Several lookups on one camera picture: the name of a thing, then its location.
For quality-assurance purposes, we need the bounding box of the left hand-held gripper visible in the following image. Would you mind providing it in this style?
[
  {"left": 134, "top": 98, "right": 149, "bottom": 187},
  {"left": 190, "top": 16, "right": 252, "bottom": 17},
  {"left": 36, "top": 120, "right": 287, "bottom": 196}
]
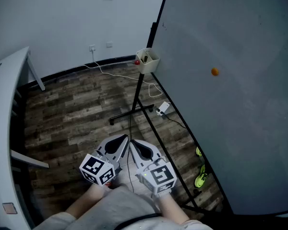
[{"left": 79, "top": 134, "right": 130, "bottom": 187}]

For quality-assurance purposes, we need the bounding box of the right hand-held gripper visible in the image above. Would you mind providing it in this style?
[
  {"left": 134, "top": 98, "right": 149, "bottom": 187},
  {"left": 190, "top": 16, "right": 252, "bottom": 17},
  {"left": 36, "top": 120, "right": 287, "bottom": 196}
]
[{"left": 130, "top": 139, "right": 178, "bottom": 196}]

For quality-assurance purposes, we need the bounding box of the person's left forearm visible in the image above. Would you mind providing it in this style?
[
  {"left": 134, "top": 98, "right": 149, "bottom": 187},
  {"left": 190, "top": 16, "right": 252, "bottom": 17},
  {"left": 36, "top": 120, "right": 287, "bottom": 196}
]
[{"left": 65, "top": 183, "right": 107, "bottom": 221}]

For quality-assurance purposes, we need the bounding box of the person's right forearm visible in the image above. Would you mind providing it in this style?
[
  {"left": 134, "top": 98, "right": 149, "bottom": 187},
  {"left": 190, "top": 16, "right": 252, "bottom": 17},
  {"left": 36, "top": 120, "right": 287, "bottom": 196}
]
[{"left": 155, "top": 192, "right": 191, "bottom": 225}]

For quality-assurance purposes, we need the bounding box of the black cylindrical rod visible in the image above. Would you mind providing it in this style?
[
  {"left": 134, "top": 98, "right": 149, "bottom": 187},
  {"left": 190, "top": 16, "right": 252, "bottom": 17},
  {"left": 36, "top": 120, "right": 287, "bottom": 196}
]
[{"left": 109, "top": 22, "right": 207, "bottom": 213}]

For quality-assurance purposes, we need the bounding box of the large whiteboard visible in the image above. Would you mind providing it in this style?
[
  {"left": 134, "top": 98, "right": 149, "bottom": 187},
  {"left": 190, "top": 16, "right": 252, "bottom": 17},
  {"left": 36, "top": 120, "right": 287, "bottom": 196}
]
[{"left": 151, "top": 0, "right": 288, "bottom": 217}]

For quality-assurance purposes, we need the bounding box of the white power strip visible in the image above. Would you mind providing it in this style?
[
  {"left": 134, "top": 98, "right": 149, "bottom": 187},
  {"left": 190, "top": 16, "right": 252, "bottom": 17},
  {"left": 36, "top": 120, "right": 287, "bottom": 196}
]
[{"left": 156, "top": 101, "right": 172, "bottom": 117}]

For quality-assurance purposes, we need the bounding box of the person's grey sweatshirt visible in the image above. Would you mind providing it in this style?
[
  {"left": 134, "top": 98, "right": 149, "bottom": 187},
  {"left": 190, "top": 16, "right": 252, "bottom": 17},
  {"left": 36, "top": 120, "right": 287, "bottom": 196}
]
[{"left": 33, "top": 186, "right": 214, "bottom": 230}]

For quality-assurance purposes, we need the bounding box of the cream plastic pen holder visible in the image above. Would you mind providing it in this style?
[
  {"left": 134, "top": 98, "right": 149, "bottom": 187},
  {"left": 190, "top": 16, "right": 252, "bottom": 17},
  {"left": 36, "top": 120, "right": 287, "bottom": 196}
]
[{"left": 135, "top": 47, "right": 161, "bottom": 75}]

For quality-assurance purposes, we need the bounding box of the white desk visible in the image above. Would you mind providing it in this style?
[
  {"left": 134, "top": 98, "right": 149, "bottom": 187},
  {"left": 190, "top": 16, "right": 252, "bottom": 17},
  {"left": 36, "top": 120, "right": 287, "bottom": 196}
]
[{"left": 0, "top": 46, "right": 50, "bottom": 230}]

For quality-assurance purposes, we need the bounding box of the pink rectangular sticker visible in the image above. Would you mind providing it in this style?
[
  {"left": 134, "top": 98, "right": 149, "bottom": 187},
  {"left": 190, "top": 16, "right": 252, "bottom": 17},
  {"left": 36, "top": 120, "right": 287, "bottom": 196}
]
[{"left": 2, "top": 202, "right": 18, "bottom": 215}]

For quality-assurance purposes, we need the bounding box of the thin black hanging cable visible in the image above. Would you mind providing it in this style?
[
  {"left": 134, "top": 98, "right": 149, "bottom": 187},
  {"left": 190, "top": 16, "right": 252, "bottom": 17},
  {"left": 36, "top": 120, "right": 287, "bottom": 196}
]
[{"left": 126, "top": 111, "right": 135, "bottom": 193}]

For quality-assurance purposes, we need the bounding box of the black floor cable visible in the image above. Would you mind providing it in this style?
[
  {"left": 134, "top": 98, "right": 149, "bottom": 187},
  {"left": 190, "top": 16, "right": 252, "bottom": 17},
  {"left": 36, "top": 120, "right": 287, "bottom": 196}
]
[{"left": 161, "top": 112, "right": 188, "bottom": 129}]

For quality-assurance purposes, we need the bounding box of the thick black chest cable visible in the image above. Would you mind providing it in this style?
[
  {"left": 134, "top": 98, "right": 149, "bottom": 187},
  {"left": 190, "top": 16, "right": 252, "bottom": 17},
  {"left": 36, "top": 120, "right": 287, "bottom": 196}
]
[{"left": 113, "top": 213, "right": 163, "bottom": 230}]

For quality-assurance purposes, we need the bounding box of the white power cable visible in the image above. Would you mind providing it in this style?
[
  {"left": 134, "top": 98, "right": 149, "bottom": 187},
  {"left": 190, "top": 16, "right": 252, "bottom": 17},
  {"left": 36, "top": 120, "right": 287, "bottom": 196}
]
[{"left": 83, "top": 49, "right": 164, "bottom": 98}]

